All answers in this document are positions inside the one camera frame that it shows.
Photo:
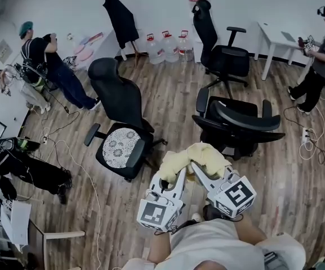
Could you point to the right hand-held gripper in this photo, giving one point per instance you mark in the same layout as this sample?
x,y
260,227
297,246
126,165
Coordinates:
x,y
236,195

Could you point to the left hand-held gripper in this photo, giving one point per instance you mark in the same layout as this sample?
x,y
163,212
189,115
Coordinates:
x,y
153,214

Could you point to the pale yellow clothes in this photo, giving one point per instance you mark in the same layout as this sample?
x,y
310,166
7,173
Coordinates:
x,y
204,155

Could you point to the black wide-back office chair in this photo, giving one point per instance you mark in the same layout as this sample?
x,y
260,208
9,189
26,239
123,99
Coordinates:
x,y
235,139

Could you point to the person's left forearm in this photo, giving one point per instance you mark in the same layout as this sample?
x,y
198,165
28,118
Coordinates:
x,y
159,247

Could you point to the person's right forearm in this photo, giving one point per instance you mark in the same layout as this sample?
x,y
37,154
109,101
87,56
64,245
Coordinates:
x,y
249,229

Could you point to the black cushioned office chair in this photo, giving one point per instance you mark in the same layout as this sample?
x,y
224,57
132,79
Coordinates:
x,y
120,94

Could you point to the black tall headrest office chair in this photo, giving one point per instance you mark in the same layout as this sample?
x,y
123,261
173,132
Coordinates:
x,y
204,32

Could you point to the person's dark trousers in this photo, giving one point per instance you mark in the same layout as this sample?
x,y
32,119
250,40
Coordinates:
x,y
211,212

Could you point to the person's left white shoe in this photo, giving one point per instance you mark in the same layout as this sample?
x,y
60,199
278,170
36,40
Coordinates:
x,y
196,217

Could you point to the white patterned seat cushion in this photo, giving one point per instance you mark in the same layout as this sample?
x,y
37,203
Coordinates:
x,y
121,148

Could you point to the person's white t-shirt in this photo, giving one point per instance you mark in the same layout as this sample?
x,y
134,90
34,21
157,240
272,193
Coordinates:
x,y
207,240

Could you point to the wooden coat rack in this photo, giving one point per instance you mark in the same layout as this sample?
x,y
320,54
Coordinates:
x,y
137,52

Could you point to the dark desk with pale legs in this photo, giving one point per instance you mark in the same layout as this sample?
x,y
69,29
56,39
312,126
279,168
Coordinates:
x,y
37,249

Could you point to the small white table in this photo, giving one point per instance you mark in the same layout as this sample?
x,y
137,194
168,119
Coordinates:
x,y
275,35

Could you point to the white table with grey side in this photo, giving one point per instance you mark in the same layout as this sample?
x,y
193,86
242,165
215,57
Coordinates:
x,y
106,46

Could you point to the pink round pad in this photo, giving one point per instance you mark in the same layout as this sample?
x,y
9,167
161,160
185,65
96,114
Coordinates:
x,y
80,49
86,55

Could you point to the white open box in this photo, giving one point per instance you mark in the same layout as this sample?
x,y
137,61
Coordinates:
x,y
18,221

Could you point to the pink flat box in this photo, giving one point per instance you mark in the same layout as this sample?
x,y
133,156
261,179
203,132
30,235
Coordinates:
x,y
95,37

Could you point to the black hanging coat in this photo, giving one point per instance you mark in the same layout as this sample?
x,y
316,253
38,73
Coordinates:
x,y
120,18

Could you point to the long white desk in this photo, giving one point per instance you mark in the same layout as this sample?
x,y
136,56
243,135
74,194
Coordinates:
x,y
7,108

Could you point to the grey wall notice plate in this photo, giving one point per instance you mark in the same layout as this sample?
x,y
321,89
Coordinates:
x,y
2,51

